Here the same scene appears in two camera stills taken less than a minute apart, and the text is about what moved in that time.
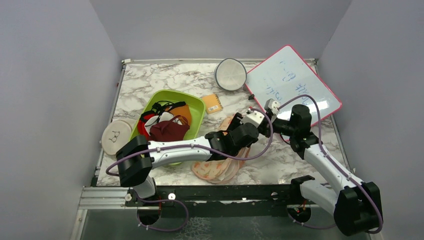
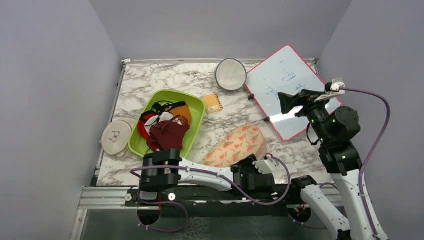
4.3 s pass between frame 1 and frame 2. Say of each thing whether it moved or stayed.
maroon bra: stayed
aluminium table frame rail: stayed
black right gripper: moved
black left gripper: moved
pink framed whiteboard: stayed
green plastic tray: stayed
